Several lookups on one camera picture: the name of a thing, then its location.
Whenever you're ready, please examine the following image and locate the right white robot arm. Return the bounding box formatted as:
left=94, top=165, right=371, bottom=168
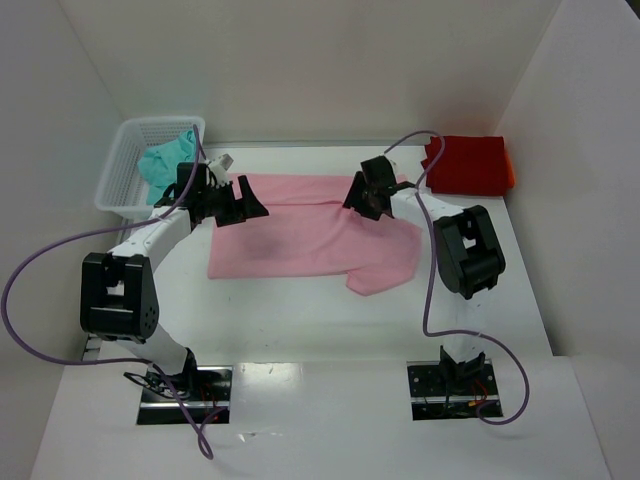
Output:
left=343, top=156, right=506, bottom=393

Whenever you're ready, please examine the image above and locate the white cable chain segment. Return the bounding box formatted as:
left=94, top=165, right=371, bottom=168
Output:
left=81, top=335, right=105, bottom=364

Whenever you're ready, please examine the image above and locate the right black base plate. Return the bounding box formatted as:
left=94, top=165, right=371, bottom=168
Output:
left=407, top=362, right=503, bottom=421

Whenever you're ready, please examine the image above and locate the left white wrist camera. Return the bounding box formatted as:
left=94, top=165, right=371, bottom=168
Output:
left=206, top=153, right=234, bottom=175

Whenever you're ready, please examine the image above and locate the white plastic basket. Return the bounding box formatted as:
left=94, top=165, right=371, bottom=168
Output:
left=94, top=116, right=206, bottom=221

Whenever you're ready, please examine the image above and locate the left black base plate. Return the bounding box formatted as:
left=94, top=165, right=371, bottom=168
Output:
left=124, top=366, right=233, bottom=426

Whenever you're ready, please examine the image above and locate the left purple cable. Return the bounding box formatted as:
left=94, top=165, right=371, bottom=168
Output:
left=2, top=124, right=221, bottom=460

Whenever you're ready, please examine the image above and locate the pink polo shirt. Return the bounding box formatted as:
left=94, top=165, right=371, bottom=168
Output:
left=207, top=174, right=422, bottom=296

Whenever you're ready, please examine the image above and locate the red folded t shirt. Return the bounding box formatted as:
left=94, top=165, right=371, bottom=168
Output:
left=425, top=136, right=515, bottom=197

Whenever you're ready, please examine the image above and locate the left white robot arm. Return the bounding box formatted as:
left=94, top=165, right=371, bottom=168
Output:
left=80, top=154, right=268, bottom=394

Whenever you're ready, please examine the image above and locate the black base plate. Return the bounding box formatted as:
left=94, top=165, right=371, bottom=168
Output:
left=124, top=366, right=233, bottom=426
left=407, top=362, right=503, bottom=421

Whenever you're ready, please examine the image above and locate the teal t shirt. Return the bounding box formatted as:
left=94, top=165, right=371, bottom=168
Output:
left=137, top=130, right=197, bottom=206

